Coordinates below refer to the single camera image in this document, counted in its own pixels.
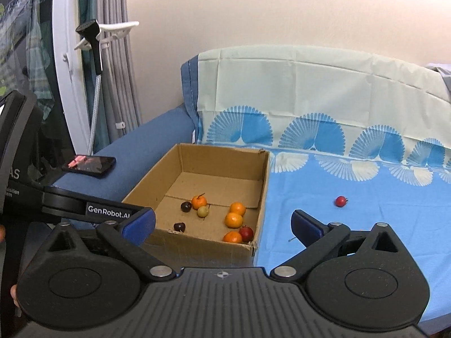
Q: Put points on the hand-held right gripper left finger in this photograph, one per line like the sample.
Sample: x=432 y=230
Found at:
x=139 y=227

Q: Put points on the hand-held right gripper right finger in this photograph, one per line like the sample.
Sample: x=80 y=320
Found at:
x=306 y=227

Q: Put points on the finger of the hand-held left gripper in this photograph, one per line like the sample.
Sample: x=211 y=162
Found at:
x=105 y=208

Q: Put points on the small dark fruit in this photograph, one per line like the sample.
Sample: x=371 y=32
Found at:
x=179 y=226

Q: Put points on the dark plum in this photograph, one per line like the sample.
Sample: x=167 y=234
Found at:
x=186 y=206

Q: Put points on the red plum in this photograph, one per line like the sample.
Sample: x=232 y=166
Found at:
x=246 y=232

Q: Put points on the small mandarin with stem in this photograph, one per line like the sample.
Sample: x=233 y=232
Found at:
x=199 y=201

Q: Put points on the yellow-green round fruit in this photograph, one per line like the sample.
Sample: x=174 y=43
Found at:
x=203 y=212

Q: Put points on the orange mandarin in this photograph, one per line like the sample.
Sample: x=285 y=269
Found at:
x=238 y=208
x=234 y=220

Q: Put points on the small orange-red fruit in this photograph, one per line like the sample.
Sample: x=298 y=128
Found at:
x=232 y=237

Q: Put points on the brown cardboard box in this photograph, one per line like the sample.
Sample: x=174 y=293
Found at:
x=211 y=183

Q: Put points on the person's left hand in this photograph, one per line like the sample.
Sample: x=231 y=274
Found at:
x=14 y=295

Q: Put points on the small red fruit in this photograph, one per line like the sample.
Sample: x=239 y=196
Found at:
x=340 y=201

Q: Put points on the black smartphone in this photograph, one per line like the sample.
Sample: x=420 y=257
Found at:
x=90 y=164

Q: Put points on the grey curtain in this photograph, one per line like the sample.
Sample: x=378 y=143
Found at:
x=119 y=77

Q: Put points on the blue fan-print cloth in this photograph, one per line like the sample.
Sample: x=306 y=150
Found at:
x=352 y=84

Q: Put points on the pale grey cloth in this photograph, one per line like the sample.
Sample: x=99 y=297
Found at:
x=444 y=77

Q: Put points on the white window frame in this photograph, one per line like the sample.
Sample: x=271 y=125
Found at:
x=67 y=88

